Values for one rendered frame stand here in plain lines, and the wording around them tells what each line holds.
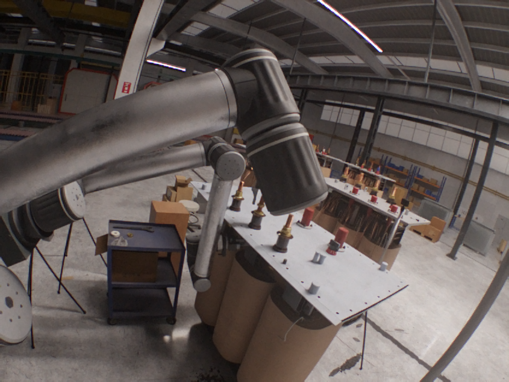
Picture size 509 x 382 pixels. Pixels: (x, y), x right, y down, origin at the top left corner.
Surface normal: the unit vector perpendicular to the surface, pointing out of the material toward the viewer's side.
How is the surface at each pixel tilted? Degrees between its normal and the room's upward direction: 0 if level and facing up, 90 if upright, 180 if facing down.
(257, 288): 90
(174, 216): 90
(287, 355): 90
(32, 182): 110
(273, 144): 85
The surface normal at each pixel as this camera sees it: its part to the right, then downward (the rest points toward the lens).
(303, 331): -0.26, 0.17
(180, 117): 0.43, 0.48
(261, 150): -0.58, 0.23
